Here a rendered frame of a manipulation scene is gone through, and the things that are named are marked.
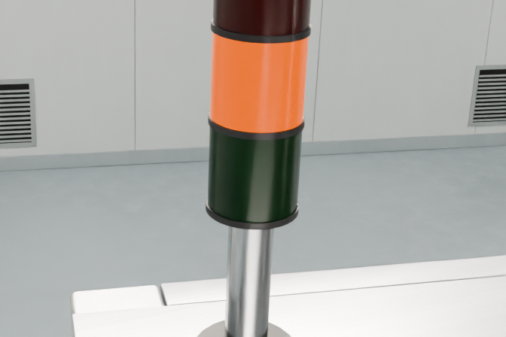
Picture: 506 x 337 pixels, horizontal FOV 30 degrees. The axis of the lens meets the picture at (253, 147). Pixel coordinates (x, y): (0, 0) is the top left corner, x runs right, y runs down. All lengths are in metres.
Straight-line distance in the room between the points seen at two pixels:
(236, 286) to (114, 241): 4.76
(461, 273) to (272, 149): 0.25
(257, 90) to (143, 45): 5.56
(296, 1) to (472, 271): 0.30
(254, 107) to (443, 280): 0.25
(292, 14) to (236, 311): 0.17
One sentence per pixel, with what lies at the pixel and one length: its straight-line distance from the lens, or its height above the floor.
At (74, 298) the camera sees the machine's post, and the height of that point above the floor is 2.10.
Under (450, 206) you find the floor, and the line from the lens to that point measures 5.96.
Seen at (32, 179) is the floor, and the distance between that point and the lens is 6.09.
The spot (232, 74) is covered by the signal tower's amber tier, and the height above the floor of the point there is 2.28.
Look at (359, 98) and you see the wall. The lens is 6.50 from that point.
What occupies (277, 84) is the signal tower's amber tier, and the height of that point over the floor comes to 2.28.
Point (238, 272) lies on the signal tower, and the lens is 0.52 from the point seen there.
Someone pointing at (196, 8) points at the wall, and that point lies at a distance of 6.02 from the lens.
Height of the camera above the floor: 2.42
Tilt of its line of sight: 21 degrees down
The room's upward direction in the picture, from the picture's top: 3 degrees clockwise
